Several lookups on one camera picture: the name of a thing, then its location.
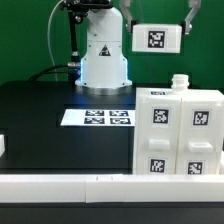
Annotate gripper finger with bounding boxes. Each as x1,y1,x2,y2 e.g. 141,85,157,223
119,0,137,33
181,0,201,35

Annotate white cabinet top block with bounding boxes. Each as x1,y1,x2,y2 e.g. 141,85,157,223
132,24,182,53

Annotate white cabinet body box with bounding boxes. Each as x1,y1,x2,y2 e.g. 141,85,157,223
133,74,224,175

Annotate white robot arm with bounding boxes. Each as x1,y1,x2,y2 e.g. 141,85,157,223
75,0,201,95

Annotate white base sheet with tags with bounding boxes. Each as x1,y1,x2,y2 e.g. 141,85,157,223
61,109,135,127

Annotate white right fence block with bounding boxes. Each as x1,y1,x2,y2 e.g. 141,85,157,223
219,151,224,175

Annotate white fence block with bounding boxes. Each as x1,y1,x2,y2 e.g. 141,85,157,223
0,134,5,157
219,151,224,175

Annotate white left fence block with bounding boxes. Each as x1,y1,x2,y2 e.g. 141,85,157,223
0,134,5,157

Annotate white front fence bar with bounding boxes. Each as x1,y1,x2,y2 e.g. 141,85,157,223
0,174,224,203

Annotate grey thin cable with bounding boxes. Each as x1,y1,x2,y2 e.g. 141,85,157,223
46,0,66,82

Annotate black cable bundle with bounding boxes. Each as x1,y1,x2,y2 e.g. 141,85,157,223
28,64,73,82

